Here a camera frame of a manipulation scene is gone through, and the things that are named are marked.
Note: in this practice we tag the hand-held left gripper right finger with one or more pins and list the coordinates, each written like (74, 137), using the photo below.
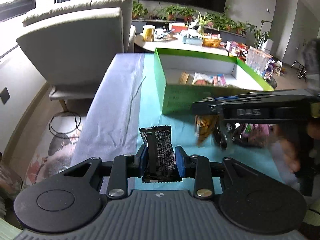
(180, 160)

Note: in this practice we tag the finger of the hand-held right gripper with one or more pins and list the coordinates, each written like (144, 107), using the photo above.
(206, 108)
(235, 96)

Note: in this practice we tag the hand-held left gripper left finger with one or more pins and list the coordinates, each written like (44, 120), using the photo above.
(142, 160)

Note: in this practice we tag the black snack bar packet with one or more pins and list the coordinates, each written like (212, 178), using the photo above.
(160, 150)

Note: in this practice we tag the yellow nut snack packet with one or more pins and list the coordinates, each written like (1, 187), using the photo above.
(203, 130)

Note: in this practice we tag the pile of assorted snack packets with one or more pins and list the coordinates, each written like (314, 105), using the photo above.
(255, 135)

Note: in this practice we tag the green cardboard box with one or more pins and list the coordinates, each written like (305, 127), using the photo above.
(180, 100)

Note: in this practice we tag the person's right hand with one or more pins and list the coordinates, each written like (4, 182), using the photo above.
(287, 152)

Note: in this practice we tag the pink snack packet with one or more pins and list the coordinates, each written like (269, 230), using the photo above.
(219, 80)

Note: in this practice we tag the white picture snack packet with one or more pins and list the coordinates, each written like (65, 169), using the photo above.
(202, 79)

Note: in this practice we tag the brown cracker packet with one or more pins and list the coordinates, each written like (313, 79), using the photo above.
(185, 78)

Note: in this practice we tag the clear glass pitcher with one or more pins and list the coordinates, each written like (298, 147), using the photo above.
(257, 60)

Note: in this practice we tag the teal table sheet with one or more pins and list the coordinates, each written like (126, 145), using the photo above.
(150, 115)

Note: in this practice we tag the pile of boxes and bags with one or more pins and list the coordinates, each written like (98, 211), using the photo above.
(237, 47)

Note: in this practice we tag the dark low television cabinet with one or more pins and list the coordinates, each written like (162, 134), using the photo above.
(237, 38)

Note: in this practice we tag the wicker basket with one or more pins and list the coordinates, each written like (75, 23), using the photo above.
(211, 42)

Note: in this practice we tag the tall leafy plant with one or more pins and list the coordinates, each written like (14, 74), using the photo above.
(258, 33)

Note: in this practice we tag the lilac table sheet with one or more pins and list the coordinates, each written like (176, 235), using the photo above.
(112, 100)

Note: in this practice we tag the blue plastic tray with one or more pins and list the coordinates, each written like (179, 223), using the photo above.
(192, 41)

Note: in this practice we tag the grey fuzzy cloth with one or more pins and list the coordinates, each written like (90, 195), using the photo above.
(311, 60)

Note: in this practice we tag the round white coffee table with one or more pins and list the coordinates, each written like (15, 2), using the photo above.
(170, 46)

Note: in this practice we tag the spider plant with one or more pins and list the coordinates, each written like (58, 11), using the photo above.
(202, 21)

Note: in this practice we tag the orange box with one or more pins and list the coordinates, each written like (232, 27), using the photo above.
(177, 28)

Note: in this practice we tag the floral floor rug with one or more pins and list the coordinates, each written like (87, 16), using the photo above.
(50, 152)

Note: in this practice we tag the yellow can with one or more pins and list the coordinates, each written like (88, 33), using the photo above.
(148, 33)

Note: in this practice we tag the row of potted plants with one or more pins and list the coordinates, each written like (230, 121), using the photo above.
(172, 11)

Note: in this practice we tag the grey armchair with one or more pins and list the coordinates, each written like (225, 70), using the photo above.
(75, 50)

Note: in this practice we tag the light green textured cloth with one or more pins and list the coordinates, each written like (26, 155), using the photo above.
(8, 230)

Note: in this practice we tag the black wall socket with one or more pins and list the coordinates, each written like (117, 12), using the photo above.
(5, 95)

